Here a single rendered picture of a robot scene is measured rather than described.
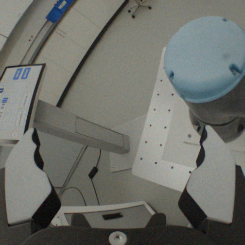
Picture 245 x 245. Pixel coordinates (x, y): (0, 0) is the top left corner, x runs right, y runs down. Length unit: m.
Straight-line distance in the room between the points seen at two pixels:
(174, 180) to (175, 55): 0.30
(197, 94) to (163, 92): 0.32
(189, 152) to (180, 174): 0.06
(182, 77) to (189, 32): 0.07
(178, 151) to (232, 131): 0.16
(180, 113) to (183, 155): 0.11
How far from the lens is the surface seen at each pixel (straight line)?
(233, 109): 0.20
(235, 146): 0.37
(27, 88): 0.91
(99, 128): 1.20
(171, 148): 0.42
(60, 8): 3.06
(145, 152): 0.45
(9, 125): 0.83
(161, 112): 0.46
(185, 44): 0.20
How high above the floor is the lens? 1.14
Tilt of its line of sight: 44 degrees down
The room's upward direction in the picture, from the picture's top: 64 degrees counter-clockwise
